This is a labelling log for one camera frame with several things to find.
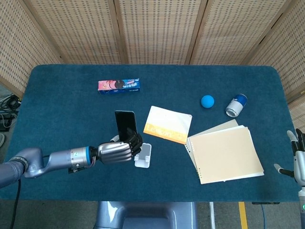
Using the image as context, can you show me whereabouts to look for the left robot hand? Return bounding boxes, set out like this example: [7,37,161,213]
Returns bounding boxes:
[97,127,143,165]

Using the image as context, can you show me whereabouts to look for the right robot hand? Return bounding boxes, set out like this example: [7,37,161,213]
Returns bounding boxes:
[273,128,305,187]

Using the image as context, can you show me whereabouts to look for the black smartphone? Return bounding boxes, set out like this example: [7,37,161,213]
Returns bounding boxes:
[114,110,139,142]

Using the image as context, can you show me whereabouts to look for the white phone stand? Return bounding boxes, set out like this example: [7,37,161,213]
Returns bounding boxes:
[133,143,152,168]

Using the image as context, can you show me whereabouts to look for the beige spiral notebook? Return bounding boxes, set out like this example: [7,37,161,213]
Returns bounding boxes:
[185,119,265,185]

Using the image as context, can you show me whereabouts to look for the white and orange booklet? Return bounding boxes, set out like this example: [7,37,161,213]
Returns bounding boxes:
[143,105,193,145]

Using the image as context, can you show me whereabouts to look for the dark blue table mat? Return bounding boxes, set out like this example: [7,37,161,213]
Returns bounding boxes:
[0,64,300,203]

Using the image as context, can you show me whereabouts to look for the cookie box pink and blue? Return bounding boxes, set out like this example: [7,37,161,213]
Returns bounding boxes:
[97,77,141,95]

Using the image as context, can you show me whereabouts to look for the grey-blue robot torso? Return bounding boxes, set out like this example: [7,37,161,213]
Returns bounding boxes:
[92,201,199,229]

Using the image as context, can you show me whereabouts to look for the blue and silver soda can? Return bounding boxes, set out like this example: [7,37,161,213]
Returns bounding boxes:
[225,93,248,118]

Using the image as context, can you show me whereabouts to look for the white table leg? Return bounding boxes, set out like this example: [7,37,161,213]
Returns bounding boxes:
[208,201,216,229]

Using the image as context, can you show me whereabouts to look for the blue ball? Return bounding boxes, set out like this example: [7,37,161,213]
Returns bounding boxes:
[201,94,215,108]

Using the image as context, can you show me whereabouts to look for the woven bamboo folding screen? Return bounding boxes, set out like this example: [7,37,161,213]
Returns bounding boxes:
[0,0,305,140]

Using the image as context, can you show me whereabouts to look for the blue cable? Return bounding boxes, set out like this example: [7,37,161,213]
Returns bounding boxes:
[259,204,267,229]

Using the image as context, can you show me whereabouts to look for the black cables and power adapter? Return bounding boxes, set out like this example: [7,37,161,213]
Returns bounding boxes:
[0,94,22,132]

